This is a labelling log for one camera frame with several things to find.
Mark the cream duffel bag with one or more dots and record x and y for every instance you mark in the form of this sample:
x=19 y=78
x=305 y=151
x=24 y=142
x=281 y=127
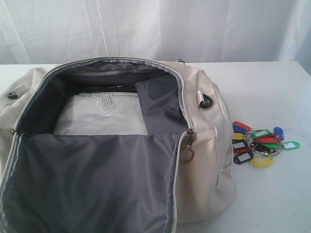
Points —
x=113 y=183

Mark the colourful key tag bunch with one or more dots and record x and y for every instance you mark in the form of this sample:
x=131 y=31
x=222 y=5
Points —
x=259 y=147

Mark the white plastic packet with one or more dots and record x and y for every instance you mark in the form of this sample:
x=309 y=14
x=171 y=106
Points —
x=101 y=114

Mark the white backdrop curtain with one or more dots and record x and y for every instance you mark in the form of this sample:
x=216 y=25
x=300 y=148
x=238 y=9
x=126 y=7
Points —
x=59 y=31

